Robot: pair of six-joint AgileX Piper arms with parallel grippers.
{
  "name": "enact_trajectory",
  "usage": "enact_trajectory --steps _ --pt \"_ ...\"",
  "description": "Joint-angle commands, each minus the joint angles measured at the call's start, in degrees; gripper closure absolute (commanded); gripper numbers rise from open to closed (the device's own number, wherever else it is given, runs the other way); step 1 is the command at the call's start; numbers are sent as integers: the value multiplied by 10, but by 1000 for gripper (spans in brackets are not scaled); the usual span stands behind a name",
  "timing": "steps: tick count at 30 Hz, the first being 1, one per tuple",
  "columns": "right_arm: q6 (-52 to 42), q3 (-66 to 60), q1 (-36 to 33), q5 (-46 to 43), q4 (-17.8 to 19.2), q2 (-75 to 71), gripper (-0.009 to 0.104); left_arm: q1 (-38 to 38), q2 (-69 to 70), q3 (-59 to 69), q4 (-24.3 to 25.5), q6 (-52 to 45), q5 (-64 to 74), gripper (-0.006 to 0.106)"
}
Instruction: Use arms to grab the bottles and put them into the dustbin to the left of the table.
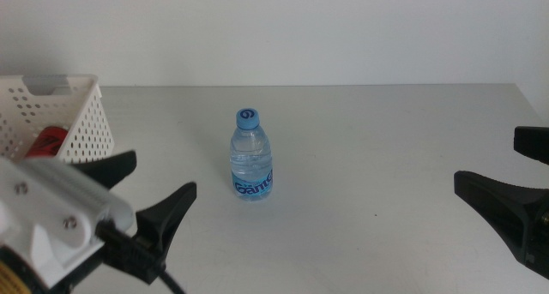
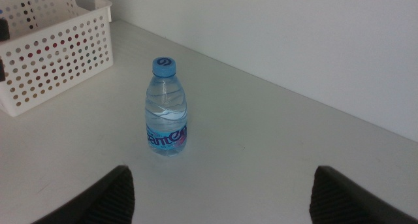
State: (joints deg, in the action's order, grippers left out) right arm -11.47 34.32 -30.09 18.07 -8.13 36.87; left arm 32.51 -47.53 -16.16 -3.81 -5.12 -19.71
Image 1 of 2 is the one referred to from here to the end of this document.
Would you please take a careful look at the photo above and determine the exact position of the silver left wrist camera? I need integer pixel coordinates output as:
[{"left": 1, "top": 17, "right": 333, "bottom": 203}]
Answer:
[{"left": 19, "top": 158, "right": 136, "bottom": 236}]

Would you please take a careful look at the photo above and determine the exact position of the red soda can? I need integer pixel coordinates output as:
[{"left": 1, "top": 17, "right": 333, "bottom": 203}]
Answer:
[{"left": 24, "top": 125, "right": 69, "bottom": 159}]

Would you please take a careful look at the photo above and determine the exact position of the white perforated plastic basket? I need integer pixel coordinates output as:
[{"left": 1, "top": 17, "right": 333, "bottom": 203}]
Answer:
[{"left": 0, "top": 74, "right": 116, "bottom": 165}]

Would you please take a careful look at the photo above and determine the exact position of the clear water bottle blue cap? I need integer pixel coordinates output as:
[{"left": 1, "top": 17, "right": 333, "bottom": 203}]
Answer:
[{"left": 229, "top": 107, "right": 275, "bottom": 202}]

